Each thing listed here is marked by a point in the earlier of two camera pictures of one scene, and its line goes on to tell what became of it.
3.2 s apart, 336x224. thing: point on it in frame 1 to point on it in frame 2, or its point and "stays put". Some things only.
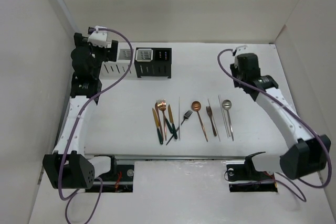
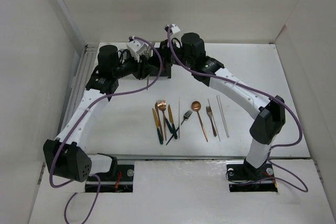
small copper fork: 209,112 stays put
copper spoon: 196,106 stays put
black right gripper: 233,70 to 165,49
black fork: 187,114 stays put
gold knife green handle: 157,126 stays put
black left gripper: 108,55 to 142,68
